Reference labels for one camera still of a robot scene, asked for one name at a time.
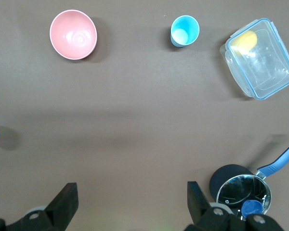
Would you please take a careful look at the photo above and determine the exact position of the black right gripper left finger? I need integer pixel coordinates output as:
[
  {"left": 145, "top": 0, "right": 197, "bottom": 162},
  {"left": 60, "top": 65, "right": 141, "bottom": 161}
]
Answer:
[{"left": 0, "top": 182, "right": 79, "bottom": 231}]

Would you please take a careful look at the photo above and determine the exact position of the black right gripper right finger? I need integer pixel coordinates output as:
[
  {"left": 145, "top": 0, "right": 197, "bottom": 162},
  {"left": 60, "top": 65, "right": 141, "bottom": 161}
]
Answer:
[{"left": 185, "top": 180, "right": 288, "bottom": 231}]

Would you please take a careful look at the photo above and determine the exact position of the small blue round object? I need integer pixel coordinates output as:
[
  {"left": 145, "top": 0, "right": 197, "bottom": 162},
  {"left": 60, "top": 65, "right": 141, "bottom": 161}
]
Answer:
[{"left": 241, "top": 199, "right": 263, "bottom": 217}]

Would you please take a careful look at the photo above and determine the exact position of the brown table cover sheet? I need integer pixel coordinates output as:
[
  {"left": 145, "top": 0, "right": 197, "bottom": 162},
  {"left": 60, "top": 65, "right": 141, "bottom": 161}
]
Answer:
[{"left": 0, "top": 0, "right": 289, "bottom": 231}]

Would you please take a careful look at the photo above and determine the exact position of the clear plastic lidded container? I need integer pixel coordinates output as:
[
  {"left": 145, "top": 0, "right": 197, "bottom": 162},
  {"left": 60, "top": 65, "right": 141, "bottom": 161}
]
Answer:
[{"left": 219, "top": 18, "right": 289, "bottom": 101}]

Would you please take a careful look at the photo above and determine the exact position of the pink bowl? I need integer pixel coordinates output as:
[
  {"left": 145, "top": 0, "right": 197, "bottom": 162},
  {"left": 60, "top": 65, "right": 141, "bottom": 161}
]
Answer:
[{"left": 49, "top": 9, "right": 98, "bottom": 61}]

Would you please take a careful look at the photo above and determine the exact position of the yellow round food piece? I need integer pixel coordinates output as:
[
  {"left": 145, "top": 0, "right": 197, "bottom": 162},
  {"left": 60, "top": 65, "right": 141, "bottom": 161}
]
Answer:
[{"left": 231, "top": 30, "right": 258, "bottom": 55}]

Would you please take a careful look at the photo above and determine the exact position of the blue plastic cup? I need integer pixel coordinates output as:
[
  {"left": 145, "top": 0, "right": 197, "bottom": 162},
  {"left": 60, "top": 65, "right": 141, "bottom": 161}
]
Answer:
[{"left": 170, "top": 15, "right": 200, "bottom": 48}]

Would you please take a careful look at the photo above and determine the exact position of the black saucepan with blue handle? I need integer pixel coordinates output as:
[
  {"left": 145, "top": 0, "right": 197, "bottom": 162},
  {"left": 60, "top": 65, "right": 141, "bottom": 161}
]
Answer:
[{"left": 209, "top": 138, "right": 289, "bottom": 222}]

